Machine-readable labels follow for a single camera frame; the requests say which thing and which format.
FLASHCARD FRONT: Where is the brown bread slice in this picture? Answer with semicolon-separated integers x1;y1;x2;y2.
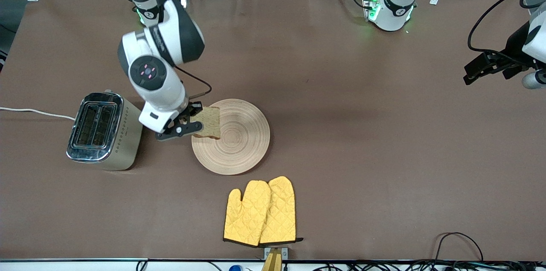
192;107;221;140

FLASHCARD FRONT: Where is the round wooden plate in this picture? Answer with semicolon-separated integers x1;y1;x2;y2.
192;99;270;175

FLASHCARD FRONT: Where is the cream and chrome toaster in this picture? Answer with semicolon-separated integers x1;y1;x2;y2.
66;90;145;171

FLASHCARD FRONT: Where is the yellow quilted oven mitt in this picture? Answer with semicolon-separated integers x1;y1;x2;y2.
224;180;272;247
259;176;304;245

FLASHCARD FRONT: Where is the brown table cover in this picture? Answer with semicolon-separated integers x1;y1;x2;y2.
0;0;546;262

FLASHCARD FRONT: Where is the white toaster power cord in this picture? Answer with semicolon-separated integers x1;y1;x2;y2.
0;107;76;121

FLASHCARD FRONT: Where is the metal bracket plate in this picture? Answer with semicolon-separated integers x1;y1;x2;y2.
264;247;288;260

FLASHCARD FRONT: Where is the black looped cable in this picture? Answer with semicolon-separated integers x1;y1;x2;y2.
434;232;485;263

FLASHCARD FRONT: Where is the black cable bundle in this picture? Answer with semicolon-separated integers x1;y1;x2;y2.
314;259;546;271

